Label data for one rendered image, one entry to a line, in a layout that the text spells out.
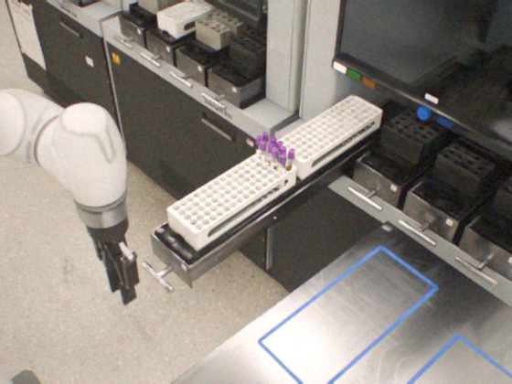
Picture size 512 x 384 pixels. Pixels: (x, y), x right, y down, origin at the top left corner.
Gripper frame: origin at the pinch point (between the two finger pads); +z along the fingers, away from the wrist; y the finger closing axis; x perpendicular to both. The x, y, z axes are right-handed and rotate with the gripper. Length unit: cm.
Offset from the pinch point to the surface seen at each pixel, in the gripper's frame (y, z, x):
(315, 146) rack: -3, -7, -54
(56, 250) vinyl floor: 90, 79, -18
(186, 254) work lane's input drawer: -4.3, -2.0, -13.3
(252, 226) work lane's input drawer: -6.7, -0.5, -29.6
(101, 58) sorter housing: 110, 23, -63
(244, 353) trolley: -29.2, -2.3, -6.2
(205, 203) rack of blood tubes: 0.8, -6.6, -22.9
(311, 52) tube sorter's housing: 16, -17, -72
